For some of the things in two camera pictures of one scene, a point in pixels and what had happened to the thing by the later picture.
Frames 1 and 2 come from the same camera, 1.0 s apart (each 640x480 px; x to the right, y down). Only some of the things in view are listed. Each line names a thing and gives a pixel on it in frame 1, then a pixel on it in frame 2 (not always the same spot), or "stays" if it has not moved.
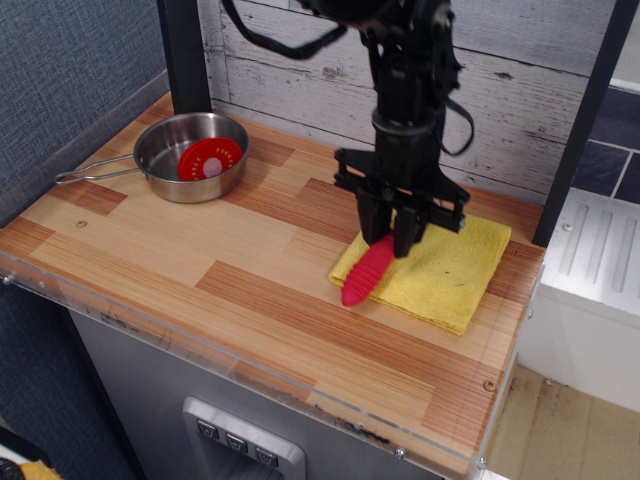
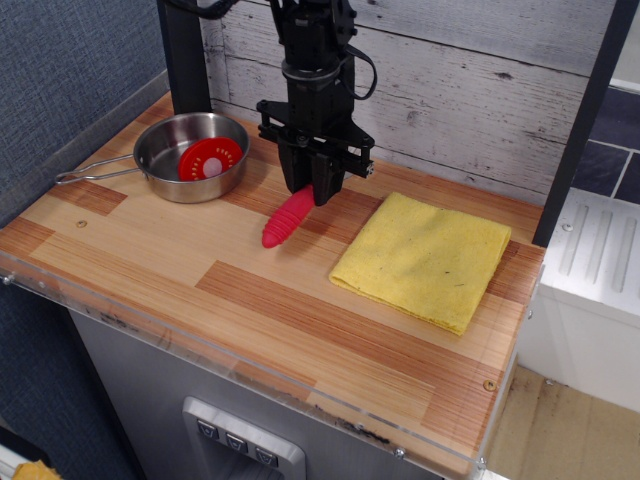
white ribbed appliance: [584, 324] stays
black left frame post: [186, 55] stays
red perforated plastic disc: [208, 157] stays
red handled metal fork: [370, 268] -> [289, 217]
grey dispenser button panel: [220, 444] stays
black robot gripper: [406, 164] -> [318, 115]
